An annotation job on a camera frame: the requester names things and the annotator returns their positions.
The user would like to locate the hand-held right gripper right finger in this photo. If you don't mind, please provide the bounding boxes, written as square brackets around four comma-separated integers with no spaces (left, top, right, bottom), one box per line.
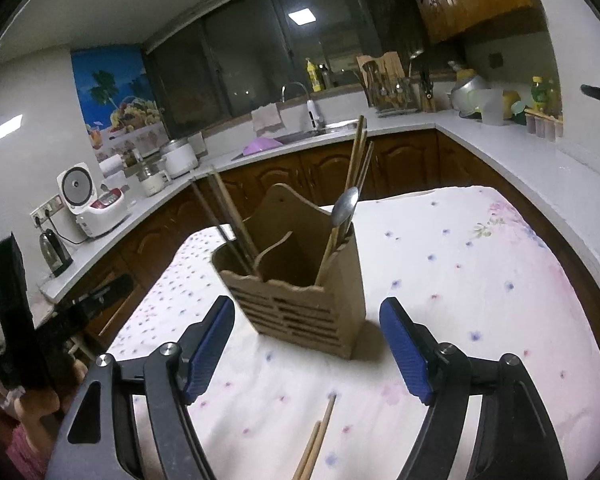
[379,296,568,480]

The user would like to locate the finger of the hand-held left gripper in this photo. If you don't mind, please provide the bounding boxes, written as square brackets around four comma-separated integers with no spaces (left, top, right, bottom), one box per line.
[55,274,133,323]

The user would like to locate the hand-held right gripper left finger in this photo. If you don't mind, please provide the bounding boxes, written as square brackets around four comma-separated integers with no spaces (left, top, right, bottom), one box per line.
[45,295,237,480]

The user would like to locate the wooden utensil holder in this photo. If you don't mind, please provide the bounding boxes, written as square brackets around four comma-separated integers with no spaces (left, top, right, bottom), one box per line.
[211,183,366,361]

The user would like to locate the metal chopstick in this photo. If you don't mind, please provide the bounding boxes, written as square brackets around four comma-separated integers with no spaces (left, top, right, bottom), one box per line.
[190,180,251,275]

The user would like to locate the silver spoon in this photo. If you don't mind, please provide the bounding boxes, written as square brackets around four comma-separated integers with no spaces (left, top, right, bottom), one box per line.
[331,186,361,243]

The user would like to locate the tan wooden chopstick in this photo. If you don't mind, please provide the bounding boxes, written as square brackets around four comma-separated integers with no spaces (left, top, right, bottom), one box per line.
[344,115,367,198]
[354,141,376,196]
[209,170,260,276]

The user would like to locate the dish rack with utensils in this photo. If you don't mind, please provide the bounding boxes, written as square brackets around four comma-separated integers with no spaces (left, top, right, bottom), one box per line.
[356,51,421,117]

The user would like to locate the person's left hand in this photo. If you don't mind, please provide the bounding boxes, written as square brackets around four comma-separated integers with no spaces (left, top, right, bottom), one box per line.
[17,360,88,441]

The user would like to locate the steel electric kettle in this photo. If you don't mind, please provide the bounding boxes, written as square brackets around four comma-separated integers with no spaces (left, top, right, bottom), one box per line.
[39,229,75,277]

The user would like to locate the floral tablecloth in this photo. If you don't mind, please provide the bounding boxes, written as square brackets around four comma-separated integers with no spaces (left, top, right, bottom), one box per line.
[107,185,600,480]

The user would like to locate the white rice cooker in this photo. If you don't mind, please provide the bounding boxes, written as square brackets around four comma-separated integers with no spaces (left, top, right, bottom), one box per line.
[57,162,131,239]

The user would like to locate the yellow bamboo chopstick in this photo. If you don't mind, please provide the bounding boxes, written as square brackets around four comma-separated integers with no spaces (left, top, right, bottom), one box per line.
[292,421,322,480]
[300,394,337,480]

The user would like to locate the paper towel roll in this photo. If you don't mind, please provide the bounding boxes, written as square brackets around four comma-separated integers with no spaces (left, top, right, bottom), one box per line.
[100,154,126,179]

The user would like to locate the white cooker pot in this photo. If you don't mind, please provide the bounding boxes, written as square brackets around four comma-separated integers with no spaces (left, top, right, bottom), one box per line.
[160,137,201,179]

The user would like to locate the brown wooden base cabinets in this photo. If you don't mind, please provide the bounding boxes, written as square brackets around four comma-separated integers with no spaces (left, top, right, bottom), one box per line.
[45,127,600,361]

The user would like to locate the white kitchen countertop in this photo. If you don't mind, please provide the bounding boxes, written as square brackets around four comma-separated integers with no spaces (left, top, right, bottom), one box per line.
[37,110,600,303]

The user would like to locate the steel sink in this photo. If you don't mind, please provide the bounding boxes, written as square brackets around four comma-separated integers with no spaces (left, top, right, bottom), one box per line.
[275,120,361,144]

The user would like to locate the dish towel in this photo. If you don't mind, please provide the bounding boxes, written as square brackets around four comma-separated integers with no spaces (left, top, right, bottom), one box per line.
[251,105,285,134]

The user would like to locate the white tap filter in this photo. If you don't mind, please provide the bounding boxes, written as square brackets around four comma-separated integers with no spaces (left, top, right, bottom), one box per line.
[306,100,326,131]

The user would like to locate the knife block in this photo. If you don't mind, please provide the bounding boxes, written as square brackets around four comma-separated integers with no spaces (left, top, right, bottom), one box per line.
[419,72,437,113]

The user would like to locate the white plastic container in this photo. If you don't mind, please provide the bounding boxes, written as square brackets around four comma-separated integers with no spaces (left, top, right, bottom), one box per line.
[480,89,505,126]

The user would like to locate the wooden spice rack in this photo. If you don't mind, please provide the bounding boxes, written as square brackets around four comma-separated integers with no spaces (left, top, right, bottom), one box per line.
[525,109,564,139]

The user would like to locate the chrome faucet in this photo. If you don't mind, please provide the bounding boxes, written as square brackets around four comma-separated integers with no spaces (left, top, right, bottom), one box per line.
[281,81,311,107]

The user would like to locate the dark window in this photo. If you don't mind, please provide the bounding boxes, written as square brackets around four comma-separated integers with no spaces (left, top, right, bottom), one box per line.
[145,0,416,132]

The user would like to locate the green yellow bottle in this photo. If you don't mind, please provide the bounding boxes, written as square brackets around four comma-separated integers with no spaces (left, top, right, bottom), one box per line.
[531,76,551,111]

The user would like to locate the wall power outlet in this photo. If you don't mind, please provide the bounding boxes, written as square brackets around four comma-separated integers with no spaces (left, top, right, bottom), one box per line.
[30,195,64,226]

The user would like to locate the tropical wall poster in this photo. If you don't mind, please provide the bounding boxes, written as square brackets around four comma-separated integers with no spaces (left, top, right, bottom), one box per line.
[71,45,169,162]

